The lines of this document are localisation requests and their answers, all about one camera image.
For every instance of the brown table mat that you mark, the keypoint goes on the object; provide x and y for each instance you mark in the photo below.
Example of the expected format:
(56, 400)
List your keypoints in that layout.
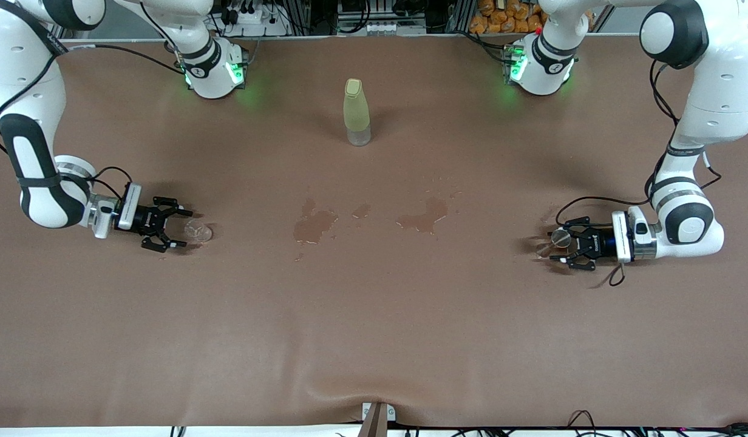
(374, 328)

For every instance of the white power strip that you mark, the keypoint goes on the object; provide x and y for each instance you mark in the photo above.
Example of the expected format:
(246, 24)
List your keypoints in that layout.
(271, 27)

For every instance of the brown liquid puddle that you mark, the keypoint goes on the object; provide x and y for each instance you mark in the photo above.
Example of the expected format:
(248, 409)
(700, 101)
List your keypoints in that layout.
(362, 210)
(313, 227)
(422, 220)

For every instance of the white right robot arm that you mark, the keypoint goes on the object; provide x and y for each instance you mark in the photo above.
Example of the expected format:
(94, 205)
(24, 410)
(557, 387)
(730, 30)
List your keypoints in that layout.
(28, 79)

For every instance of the grey electronics box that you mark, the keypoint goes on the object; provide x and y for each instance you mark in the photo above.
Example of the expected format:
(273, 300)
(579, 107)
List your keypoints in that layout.
(380, 27)

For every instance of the small clear glass beaker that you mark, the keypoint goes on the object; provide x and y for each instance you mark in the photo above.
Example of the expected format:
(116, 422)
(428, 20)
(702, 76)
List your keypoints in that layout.
(199, 232)

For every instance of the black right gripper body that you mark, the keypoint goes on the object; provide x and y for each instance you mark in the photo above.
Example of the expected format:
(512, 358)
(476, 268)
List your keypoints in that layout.
(144, 217)

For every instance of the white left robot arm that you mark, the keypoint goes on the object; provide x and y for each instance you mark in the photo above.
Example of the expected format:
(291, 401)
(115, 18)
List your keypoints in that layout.
(714, 91)

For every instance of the steel double-ended jigger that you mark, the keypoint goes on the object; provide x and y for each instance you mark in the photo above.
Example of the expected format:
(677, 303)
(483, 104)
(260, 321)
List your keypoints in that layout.
(559, 240)

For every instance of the aluminium camera mount post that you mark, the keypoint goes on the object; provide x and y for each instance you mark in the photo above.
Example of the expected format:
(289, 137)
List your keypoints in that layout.
(374, 425)

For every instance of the pale green bottle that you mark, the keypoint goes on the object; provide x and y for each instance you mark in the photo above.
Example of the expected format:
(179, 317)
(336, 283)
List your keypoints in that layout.
(356, 112)

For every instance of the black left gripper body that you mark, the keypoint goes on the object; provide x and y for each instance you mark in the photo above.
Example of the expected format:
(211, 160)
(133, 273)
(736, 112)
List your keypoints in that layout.
(598, 244)

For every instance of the orange snack packets pile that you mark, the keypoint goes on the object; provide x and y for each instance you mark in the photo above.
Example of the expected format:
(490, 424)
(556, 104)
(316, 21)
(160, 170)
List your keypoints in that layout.
(507, 18)

